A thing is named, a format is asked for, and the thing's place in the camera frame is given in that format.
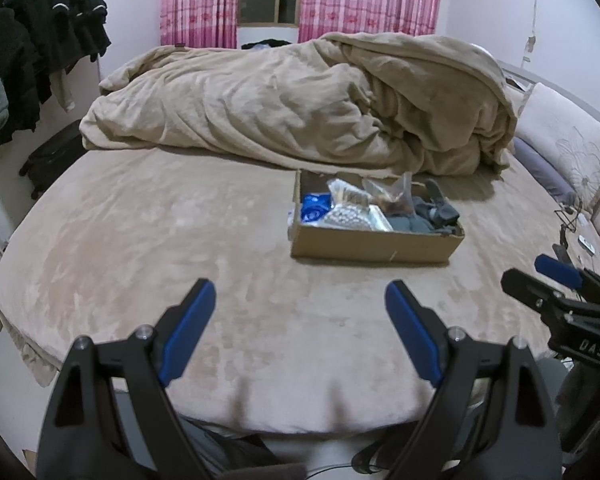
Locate black stand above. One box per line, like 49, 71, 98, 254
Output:
552, 227, 574, 267

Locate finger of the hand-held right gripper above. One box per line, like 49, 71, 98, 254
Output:
535, 254, 600, 294
501, 268, 576, 324

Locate brown cardboard box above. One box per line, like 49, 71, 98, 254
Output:
290, 169, 466, 264

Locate clear bag of brown snacks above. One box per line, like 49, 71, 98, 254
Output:
362, 172, 414, 217

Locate blue tissue pack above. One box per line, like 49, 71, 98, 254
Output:
302, 192, 334, 224

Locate black charging cable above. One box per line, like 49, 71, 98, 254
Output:
555, 194, 584, 232

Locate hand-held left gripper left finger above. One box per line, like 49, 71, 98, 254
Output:
36, 278, 217, 480

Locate dark cloth by window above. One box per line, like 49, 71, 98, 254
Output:
241, 38, 294, 51

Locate black hanging jackets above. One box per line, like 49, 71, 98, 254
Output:
0, 0, 112, 156

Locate white embroidered pillow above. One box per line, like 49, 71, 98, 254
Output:
514, 82, 600, 211

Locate clear bag of beige snacks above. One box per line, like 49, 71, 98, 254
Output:
328, 178, 369, 207

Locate shiny foil snack packet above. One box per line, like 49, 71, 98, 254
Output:
365, 205, 395, 232

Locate black suitcase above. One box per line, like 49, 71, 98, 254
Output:
19, 120, 88, 200

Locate beige fleece blanket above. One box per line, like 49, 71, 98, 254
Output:
80, 31, 519, 177

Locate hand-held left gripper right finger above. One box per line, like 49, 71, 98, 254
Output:
384, 280, 563, 480

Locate white socks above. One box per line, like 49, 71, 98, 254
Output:
324, 205, 377, 229

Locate white wall cable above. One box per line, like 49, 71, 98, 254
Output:
522, 0, 542, 67

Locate grey bed headboard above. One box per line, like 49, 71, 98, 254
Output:
497, 60, 600, 142

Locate pink floral curtain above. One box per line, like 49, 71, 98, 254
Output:
297, 0, 446, 44
159, 0, 241, 50

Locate purple grey pillow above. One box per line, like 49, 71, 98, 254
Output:
512, 137, 579, 206

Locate dark grey knotted gloves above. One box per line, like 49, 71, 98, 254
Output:
412, 180, 463, 234

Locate beige hanging garment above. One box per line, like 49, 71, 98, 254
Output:
55, 67, 76, 112

